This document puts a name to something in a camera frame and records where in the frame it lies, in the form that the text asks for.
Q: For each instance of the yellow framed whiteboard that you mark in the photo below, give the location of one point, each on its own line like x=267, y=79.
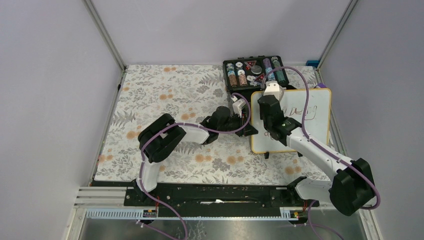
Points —
x=317, y=118

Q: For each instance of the black poker chip case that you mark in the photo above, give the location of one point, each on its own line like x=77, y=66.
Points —
x=239, y=78

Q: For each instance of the purple marker cap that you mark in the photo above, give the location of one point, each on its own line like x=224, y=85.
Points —
x=320, y=86

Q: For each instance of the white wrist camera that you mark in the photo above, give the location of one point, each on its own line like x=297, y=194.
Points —
x=238, y=104
x=271, y=88

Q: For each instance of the grey round dealer button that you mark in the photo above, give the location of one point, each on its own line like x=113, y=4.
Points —
x=256, y=69

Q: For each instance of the blue clamp block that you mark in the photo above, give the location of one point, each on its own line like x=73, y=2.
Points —
x=312, y=63

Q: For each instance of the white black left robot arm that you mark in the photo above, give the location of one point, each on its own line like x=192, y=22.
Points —
x=160, y=139

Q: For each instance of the aluminium frame post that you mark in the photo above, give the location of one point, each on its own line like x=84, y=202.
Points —
x=94, y=14
x=337, y=31

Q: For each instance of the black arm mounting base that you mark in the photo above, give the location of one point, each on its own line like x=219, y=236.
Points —
x=193, y=201

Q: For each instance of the left aluminium frame post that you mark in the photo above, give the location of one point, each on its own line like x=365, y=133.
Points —
x=94, y=14

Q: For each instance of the floral patterned table mat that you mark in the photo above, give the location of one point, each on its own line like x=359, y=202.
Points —
x=189, y=93

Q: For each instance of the right aluminium frame post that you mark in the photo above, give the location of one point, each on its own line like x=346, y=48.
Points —
x=337, y=31

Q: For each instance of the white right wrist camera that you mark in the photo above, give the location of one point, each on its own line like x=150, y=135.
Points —
x=271, y=88

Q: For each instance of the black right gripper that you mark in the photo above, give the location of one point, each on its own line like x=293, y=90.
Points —
x=261, y=117

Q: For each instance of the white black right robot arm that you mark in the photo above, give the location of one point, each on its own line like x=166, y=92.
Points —
x=351, y=184

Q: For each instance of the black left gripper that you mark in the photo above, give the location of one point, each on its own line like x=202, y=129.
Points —
x=241, y=121

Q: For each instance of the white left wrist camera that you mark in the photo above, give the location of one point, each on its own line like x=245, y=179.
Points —
x=238, y=104

